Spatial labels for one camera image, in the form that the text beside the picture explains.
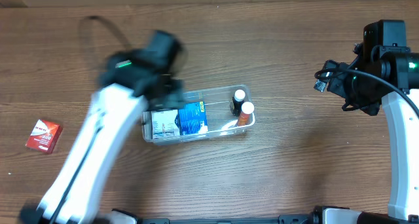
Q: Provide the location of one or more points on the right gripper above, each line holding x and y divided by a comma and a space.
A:
371, 102

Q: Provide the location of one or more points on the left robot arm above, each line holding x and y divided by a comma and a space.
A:
136, 81

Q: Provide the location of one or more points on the white medicine box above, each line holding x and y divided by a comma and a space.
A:
165, 124

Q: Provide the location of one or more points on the black bottle white cap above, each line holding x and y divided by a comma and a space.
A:
237, 101

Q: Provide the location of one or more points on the orange bottle white cap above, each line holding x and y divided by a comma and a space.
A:
247, 109

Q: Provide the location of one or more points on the red medicine box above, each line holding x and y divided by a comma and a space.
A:
44, 136

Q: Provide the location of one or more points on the blue medicine box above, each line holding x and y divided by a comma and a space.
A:
193, 119

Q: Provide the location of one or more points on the clear plastic container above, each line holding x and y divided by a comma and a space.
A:
221, 121

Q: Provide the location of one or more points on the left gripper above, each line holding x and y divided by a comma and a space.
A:
171, 97

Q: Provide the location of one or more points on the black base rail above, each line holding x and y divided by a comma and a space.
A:
226, 220

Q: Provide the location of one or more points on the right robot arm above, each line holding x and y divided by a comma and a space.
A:
383, 76

